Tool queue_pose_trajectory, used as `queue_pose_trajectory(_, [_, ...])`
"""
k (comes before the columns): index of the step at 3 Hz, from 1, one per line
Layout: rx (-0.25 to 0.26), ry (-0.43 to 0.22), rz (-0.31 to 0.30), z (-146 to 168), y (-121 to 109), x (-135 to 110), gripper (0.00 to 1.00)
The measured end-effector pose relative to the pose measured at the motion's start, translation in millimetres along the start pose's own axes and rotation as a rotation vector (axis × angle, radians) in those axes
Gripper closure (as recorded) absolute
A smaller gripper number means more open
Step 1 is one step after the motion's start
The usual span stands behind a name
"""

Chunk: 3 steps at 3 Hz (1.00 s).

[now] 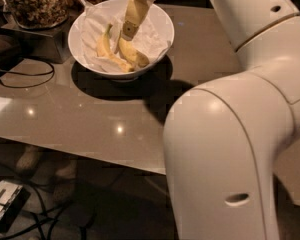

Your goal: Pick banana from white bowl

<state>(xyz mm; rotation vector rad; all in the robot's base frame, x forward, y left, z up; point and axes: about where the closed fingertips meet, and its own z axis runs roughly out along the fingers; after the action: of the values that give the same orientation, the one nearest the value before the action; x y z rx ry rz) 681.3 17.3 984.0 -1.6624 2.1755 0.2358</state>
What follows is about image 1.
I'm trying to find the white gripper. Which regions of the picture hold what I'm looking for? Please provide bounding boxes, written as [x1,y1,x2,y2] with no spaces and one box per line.
[122,0,156,41]

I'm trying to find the yellow banana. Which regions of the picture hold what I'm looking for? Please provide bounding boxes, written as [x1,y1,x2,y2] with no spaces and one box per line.
[96,24,134,73]
[118,37,150,68]

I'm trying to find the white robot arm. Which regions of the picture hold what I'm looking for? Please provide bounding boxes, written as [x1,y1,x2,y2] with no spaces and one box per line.
[164,0,300,240]

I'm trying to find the white ceramic bowl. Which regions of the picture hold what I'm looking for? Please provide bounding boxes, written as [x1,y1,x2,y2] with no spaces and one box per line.
[67,0,175,83]

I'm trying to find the white paper napkin liner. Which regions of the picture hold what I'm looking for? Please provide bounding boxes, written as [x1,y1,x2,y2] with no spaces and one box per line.
[78,0,172,74]

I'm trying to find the dark square stand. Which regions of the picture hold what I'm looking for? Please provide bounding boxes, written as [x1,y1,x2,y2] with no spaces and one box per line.
[0,17,74,64]

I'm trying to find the glass jar of nuts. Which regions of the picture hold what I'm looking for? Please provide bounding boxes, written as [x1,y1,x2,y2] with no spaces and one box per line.
[4,0,68,30]

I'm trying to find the dark round object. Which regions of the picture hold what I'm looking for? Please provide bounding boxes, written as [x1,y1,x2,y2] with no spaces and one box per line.
[0,35,22,72]

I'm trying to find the black cable on table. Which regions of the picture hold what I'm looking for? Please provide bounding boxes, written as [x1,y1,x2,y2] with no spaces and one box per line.
[0,55,56,90]

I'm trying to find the black floor cables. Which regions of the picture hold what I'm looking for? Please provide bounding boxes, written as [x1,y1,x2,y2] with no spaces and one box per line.
[0,170,91,240]

